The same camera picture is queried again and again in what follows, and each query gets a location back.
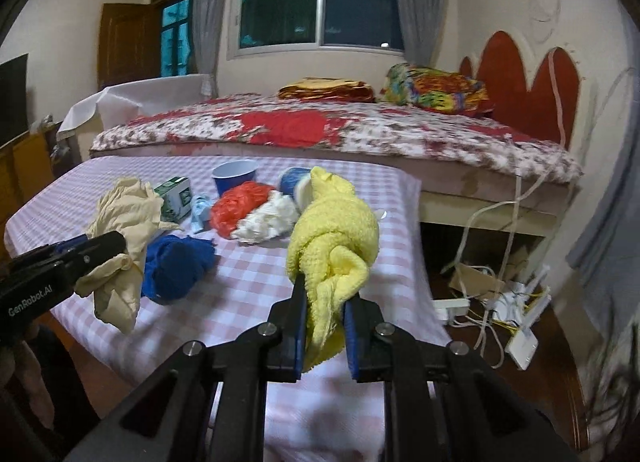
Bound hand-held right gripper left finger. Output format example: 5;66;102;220
60;272;308;462

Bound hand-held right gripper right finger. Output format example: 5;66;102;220
342;295;581;462

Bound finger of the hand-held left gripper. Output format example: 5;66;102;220
64;231;127;289
9;235;92;269

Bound beige cloth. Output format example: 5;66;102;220
75;177;181;335

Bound light blue face mask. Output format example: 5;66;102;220
189;195;217;234

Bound yellow towel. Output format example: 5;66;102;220
286;166;381;373

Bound blue paper cup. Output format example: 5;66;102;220
279;167;313;215

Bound pink checkered tablecloth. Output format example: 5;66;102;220
4;156;453;462

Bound blue crumpled cloth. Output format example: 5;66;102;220
141;235;217;305

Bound green white carton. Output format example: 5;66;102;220
152;177;193;223

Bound wooden cabinet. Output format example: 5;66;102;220
0;122;66;258

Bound white power strip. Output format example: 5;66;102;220
432;298;471;323

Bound white cloth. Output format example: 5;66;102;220
231;191;301;244

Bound red plastic bag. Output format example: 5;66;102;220
210;181;277;240

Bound cardboard box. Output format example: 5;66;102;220
447;262;506;303

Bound blue bowl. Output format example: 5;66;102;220
212;160;258;198

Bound black television screen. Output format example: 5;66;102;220
0;53;30;143

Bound white cloth cover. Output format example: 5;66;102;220
56;73;217;143

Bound white router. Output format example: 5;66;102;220
504;329;540;371

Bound red floral quilt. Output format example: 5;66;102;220
90;92;585;185

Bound wooden door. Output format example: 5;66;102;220
98;2;163;90

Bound teal glass window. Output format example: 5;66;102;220
150;0;196;78

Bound folded yellow red blanket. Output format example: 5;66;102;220
277;77;377;104

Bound grey curtain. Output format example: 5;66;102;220
390;0;456;68
192;0;241;96

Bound colourful folded blankets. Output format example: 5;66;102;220
379;63;496;117

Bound white framed window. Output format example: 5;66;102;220
227;0;416;59

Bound red headboard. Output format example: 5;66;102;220
459;31;583;150

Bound white cable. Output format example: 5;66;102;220
442;169;561;358

